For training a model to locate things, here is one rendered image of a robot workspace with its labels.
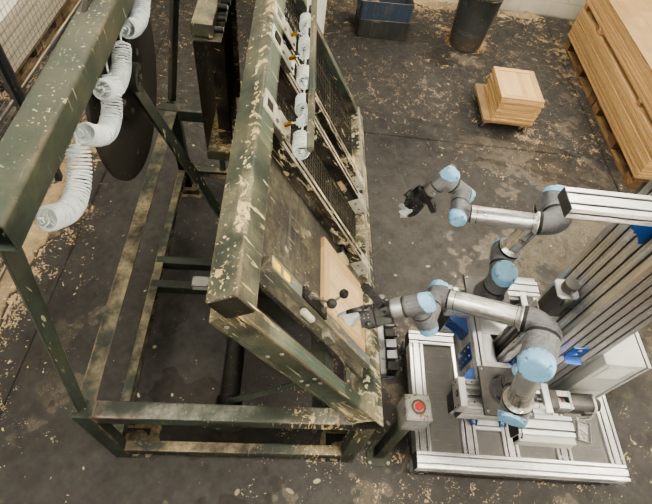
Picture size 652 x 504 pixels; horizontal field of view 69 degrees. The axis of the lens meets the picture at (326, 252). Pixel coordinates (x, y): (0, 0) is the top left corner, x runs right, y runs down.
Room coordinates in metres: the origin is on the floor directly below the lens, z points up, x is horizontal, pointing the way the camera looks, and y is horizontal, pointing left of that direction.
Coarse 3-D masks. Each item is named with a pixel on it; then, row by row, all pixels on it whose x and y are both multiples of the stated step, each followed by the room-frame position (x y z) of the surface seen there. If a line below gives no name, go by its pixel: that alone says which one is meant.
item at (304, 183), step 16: (304, 112) 1.40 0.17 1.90; (288, 128) 1.40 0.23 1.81; (272, 144) 1.34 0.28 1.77; (288, 144) 1.40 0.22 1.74; (288, 160) 1.35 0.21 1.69; (288, 176) 1.35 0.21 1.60; (304, 176) 1.37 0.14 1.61; (304, 192) 1.37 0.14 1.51; (320, 192) 1.42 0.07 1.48; (320, 208) 1.38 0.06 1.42; (336, 224) 1.39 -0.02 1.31; (336, 240) 1.39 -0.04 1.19; (352, 240) 1.44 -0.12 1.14; (352, 256) 1.41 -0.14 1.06; (368, 272) 1.42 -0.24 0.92
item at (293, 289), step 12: (264, 264) 0.84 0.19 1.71; (276, 276) 0.83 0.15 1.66; (288, 288) 0.84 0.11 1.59; (300, 288) 0.88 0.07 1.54; (300, 300) 0.85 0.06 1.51; (312, 312) 0.85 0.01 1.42; (324, 324) 0.86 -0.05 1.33; (336, 324) 0.91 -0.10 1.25; (336, 336) 0.87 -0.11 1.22; (348, 336) 0.92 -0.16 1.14; (348, 348) 0.88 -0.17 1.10; (360, 348) 0.94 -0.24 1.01; (360, 360) 0.89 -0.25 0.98
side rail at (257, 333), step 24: (216, 312) 0.59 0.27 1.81; (240, 336) 0.58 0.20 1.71; (264, 336) 0.58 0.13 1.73; (288, 336) 0.64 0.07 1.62; (264, 360) 0.58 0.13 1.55; (288, 360) 0.60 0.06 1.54; (312, 360) 0.64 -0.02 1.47; (312, 384) 0.61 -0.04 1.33; (336, 384) 0.64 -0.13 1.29; (336, 408) 0.63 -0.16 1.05; (360, 408) 0.64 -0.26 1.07
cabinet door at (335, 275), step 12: (324, 240) 1.29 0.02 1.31; (324, 252) 1.22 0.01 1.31; (324, 264) 1.16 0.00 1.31; (336, 264) 1.25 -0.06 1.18; (324, 276) 1.10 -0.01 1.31; (336, 276) 1.19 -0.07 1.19; (348, 276) 1.28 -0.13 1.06; (324, 288) 1.04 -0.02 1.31; (336, 288) 1.12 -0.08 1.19; (348, 288) 1.21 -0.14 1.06; (360, 288) 1.32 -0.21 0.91; (348, 300) 1.15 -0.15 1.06; (360, 300) 1.24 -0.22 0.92; (336, 312) 0.99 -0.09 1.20; (360, 324) 1.10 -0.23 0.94; (360, 336) 1.03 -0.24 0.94
